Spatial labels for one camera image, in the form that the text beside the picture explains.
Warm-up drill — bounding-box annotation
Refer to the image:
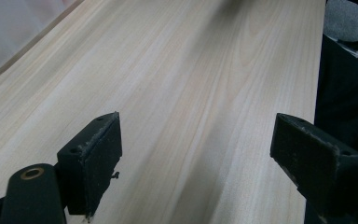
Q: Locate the clear plastic container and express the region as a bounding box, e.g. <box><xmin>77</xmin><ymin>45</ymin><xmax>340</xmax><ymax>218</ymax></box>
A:
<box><xmin>0</xmin><ymin>0</ymin><xmax>85</xmax><ymax>77</ymax></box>

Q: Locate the dark cloth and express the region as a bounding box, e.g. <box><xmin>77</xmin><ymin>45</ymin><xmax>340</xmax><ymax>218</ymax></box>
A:
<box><xmin>303</xmin><ymin>0</ymin><xmax>358</xmax><ymax>224</ymax></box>

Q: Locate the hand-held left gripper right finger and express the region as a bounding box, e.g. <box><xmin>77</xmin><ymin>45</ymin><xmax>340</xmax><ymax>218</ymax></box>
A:
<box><xmin>269</xmin><ymin>113</ymin><xmax>358</xmax><ymax>217</ymax></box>

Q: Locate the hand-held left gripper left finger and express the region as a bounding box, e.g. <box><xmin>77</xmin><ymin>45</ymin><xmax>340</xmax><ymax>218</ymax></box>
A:
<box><xmin>56</xmin><ymin>111</ymin><xmax>123</xmax><ymax>217</ymax></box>

